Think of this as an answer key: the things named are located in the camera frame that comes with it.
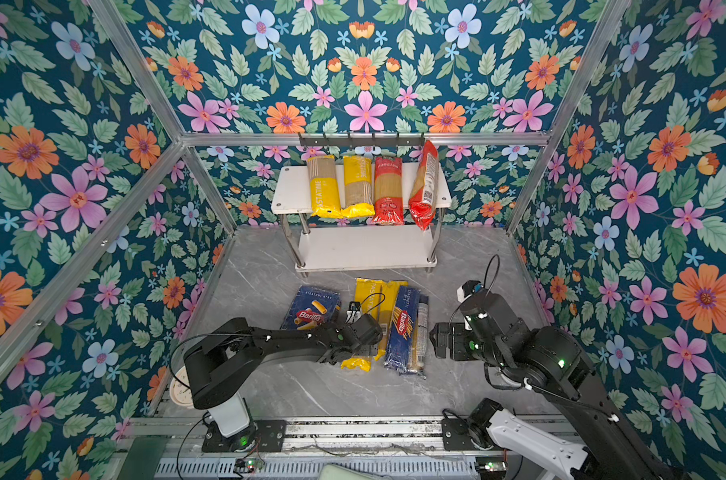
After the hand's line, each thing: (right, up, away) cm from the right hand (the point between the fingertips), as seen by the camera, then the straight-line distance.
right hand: (446, 334), depth 63 cm
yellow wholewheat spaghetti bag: (-20, +35, +16) cm, 44 cm away
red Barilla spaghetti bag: (-12, +34, +15) cm, 39 cm away
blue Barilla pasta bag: (-35, 0, +28) cm, 45 cm away
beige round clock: (-68, -20, +16) cm, 72 cm away
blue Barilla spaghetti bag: (-7, -5, +24) cm, 25 cm away
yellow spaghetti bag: (-14, -2, +30) cm, 33 cm away
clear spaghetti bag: (-2, -7, +25) cm, 27 cm away
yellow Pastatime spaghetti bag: (-30, +35, +17) cm, 49 cm away
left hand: (-18, -10, +26) cm, 33 cm away
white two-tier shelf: (-36, +19, +44) cm, 60 cm away
